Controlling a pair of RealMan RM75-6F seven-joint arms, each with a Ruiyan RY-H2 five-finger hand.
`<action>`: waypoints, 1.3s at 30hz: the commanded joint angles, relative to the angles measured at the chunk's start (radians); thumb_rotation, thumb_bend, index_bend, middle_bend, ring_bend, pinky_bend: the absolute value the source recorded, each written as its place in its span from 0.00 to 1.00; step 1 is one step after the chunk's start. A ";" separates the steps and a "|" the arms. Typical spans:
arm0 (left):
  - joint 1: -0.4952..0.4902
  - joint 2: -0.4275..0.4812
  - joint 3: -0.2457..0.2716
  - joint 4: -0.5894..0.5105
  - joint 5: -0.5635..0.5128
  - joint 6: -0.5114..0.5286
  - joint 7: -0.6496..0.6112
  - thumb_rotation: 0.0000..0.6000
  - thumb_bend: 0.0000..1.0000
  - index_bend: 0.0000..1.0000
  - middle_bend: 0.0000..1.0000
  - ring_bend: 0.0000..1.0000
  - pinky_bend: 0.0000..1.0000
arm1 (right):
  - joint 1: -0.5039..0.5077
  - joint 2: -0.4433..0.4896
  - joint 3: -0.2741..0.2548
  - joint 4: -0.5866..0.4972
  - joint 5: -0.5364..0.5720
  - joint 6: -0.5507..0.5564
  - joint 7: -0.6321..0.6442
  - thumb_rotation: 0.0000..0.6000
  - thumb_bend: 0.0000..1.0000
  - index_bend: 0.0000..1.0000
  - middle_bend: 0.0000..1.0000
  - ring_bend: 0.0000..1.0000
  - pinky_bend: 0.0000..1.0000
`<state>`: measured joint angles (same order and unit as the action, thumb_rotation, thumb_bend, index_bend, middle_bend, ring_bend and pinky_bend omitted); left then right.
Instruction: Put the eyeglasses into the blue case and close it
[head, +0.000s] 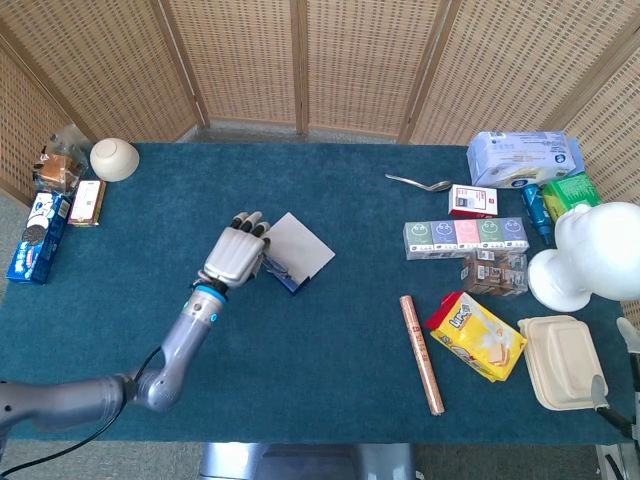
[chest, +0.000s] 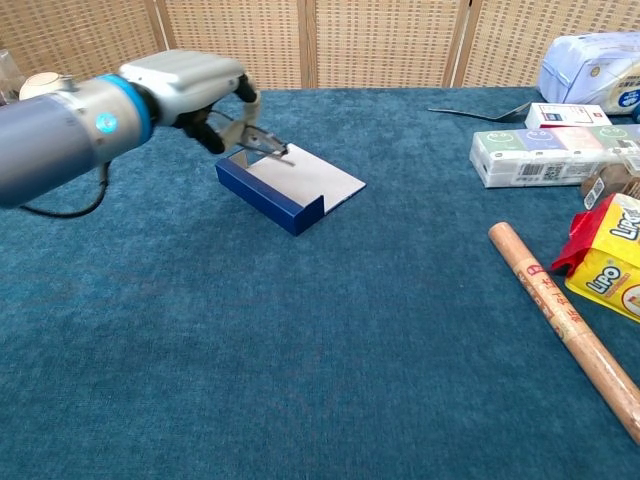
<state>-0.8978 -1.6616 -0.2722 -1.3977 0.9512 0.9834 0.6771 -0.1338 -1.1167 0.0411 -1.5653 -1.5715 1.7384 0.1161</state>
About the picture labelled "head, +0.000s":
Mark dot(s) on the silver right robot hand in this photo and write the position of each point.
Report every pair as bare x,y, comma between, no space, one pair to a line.
599,392

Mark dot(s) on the cream upturned bowl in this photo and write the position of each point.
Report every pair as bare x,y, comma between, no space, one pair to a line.
114,160

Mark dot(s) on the small red white box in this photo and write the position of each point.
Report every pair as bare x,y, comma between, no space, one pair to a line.
472,200

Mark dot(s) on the metal spoon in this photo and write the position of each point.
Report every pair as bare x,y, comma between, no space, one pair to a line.
440,186

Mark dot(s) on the pastel pocket tissue multipack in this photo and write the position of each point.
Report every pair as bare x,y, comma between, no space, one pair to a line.
465,235

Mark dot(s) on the brown snack pack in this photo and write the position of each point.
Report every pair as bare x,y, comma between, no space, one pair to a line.
495,275

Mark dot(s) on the blue Oreo cookie box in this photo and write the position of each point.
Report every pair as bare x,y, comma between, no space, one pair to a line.
37,240

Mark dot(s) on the grey robot torso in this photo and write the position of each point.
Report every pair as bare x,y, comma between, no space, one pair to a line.
310,462

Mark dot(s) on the green snack bag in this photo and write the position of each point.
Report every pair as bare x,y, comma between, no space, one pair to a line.
570,192

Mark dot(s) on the blue folding glasses case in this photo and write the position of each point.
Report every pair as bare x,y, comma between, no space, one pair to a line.
300,245

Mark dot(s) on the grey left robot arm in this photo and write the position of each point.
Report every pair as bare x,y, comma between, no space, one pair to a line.
185,340

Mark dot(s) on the woven bamboo folding screen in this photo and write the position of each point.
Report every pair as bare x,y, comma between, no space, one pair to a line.
250,60

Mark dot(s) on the yellow Lipo snack bag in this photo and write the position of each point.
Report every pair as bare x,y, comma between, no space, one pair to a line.
480,340

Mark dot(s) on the teal table cloth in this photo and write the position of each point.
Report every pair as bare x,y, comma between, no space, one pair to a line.
320,350

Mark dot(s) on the clear bag of pastries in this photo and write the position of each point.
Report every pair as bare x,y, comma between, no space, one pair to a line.
59,167

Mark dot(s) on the large pale blue tissue pack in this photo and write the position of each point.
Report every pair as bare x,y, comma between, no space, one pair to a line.
520,160

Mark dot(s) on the beige takeaway food box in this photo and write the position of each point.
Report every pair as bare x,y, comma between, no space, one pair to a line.
562,360

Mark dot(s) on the wrapped wooden rolling pin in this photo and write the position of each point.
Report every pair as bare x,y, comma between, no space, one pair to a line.
421,352

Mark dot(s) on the blue bottle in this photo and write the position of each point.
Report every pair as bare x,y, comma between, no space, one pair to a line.
536,207

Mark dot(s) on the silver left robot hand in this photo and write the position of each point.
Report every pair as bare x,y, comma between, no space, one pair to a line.
235,255

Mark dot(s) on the white foam mannequin head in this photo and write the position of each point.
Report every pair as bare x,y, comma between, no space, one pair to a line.
595,240

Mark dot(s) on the small white gold box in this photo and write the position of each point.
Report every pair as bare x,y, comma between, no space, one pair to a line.
86,202

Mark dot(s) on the thin metal eyeglasses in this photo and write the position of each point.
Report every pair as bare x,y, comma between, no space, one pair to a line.
280,272

